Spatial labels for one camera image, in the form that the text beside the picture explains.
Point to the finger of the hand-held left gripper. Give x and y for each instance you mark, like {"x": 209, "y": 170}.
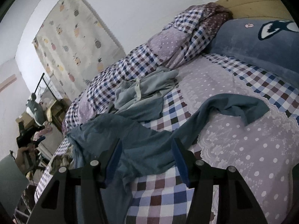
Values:
{"x": 38, "y": 140}

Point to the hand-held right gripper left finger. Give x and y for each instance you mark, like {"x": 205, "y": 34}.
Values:
{"x": 114, "y": 161}

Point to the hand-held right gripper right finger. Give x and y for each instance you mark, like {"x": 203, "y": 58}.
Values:
{"x": 179, "y": 161}

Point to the teal blue shirt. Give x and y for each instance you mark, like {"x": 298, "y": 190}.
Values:
{"x": 144, "y": 140}

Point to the black clothes rack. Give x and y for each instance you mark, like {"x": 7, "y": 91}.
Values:
{"x": 39, "y": 81}

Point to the person's left hand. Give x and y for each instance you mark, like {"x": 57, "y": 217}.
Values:
{"x": 22, "y": 156}

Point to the pink cloth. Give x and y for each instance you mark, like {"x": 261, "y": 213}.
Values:
{"x": 46, "y": 130}

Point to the brown cardboard box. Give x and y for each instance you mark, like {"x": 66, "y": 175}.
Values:
{"x": 22, "y": 119}

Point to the wooden cabinet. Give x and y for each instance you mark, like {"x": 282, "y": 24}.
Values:
{"x": 58, "y": 112}

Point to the checked dotted bed sheet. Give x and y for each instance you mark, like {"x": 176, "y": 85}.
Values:
{"x": 233, "y": 144}

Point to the light blue pants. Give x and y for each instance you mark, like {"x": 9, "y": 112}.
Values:
{"x": 130, "y": 93}

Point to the fruit print curtain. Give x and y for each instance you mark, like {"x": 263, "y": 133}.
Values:
{"x": 70, "y": 39}

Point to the checked patchwork quilt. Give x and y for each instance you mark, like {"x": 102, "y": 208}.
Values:
{"x": 140, "y": 58}

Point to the blue printed pillow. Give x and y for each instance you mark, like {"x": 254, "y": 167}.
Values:
{"x": 245, "y": 44}

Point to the wooden bed frame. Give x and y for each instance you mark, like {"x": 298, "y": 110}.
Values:
{"x": 257, "y": 2}

